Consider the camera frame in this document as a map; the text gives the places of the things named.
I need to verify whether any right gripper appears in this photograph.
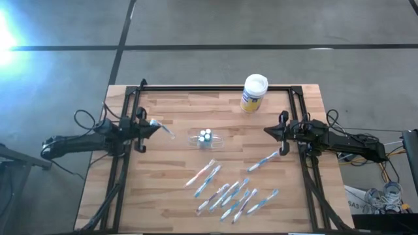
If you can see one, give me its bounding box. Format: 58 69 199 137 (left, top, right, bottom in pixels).
263 110 311 157

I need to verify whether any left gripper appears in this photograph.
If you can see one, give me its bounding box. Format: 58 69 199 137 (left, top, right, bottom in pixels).
119 107 161 154

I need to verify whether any Lysol wipes canister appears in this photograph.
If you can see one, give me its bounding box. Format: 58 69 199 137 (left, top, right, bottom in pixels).
240 73 269 114

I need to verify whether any clear plastic organizer holder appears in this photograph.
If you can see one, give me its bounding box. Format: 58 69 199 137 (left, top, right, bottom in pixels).
187 129 226 150

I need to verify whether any pile of blue toothbrushes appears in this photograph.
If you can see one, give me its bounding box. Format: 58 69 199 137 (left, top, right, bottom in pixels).
231 187 259 225

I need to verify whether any white paper sign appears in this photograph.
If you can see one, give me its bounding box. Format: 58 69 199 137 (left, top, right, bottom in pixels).
344 185 370 215

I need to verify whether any person's shoe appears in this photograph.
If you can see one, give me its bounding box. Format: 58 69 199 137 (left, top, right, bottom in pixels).
364 187 385 212
382 181 405 212

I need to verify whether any black floor stand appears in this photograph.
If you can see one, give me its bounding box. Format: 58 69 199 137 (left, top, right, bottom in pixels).
0 142 53 235

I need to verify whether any black side desk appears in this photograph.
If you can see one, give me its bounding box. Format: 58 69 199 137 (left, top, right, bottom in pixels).
400 128 418 196

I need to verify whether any black floor case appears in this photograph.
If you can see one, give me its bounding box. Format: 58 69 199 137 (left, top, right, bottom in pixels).
351 211 418 235

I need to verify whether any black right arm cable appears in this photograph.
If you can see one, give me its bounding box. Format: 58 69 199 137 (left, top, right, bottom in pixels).
325 108 381 142

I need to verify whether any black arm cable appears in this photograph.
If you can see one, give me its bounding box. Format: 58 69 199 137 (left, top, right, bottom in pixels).
73 102 114 132
325 108 381 142

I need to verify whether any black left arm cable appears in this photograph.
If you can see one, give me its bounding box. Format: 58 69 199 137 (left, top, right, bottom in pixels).
73 102 114 132

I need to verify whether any black metal rig frame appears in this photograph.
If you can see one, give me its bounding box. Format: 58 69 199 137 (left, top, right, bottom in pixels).
74 78 355 235

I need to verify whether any yellow floor cable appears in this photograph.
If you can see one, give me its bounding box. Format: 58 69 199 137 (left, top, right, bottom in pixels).
338 148 411 213

